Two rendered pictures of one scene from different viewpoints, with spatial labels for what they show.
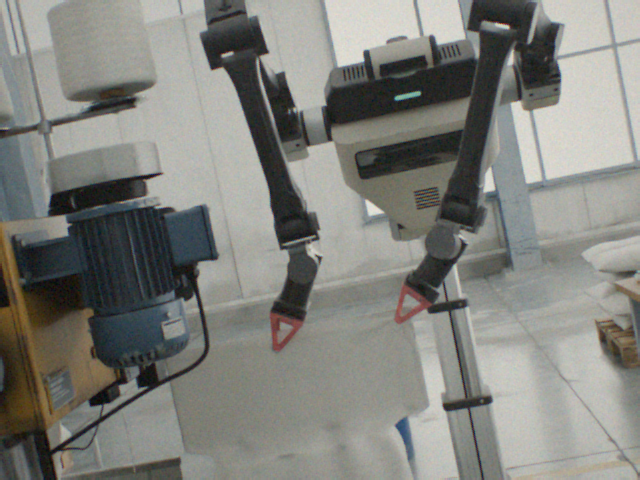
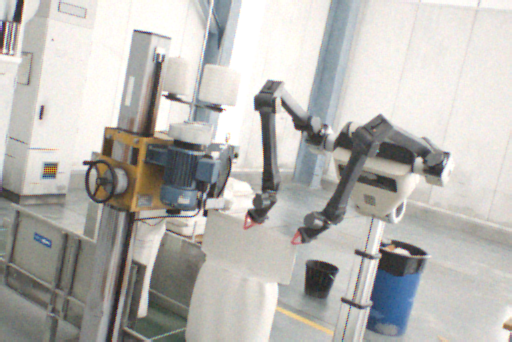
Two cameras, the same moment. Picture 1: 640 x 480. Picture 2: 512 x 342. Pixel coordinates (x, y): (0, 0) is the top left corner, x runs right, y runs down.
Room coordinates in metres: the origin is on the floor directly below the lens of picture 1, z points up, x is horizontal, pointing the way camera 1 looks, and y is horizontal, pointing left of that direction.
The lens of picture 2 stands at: (-0.74, -1.11, 1.64)
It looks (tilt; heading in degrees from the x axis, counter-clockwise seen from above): 8 degrees down; 27
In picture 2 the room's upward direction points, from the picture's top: 12 degrees clockwise
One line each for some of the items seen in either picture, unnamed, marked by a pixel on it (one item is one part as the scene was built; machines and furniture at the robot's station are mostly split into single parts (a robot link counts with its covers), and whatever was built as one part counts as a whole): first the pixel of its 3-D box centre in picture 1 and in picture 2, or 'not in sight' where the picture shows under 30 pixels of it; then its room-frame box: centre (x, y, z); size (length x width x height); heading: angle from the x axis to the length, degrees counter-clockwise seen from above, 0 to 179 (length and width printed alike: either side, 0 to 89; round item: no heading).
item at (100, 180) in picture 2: not in sight; (99, 181); (1.14, 0.55, 1.13); 0.18 x 0.11 x 0.18; 83
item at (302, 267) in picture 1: (301, 248); (266, 194); (1.60, 0.03, 1.19); 0.11 x 0.09 x 0.12; 176
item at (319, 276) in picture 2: not in sight; (319, 279); (4.11, 0.58, 0.13); 0.30 x 0.30 x 0.26
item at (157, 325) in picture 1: (130, 282); (181, 177); (1.34, 0.30, 1.21); 0.15 x 0.15 x 0.25
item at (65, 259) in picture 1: (61, 253); (164, 156); (1.32, 0.39, 1.27); 0.12 x 0.09 x 0.09; 173
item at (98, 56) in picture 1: (102, 49); (220, 85); (1.49, 0.30, 1.61); 0.17 x 0.17 x 0.17
